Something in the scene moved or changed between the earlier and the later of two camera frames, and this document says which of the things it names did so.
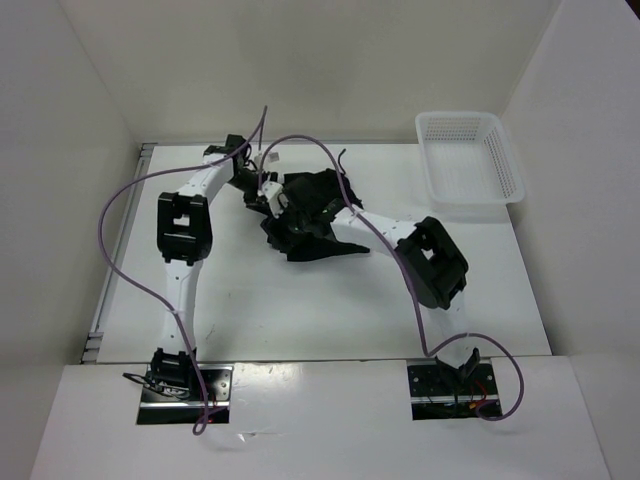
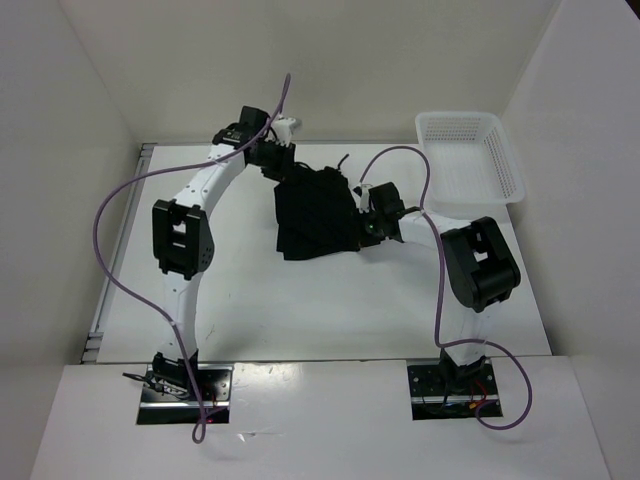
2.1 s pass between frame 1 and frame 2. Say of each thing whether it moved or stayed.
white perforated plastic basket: stayed
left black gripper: moved
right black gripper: moved
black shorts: stayed
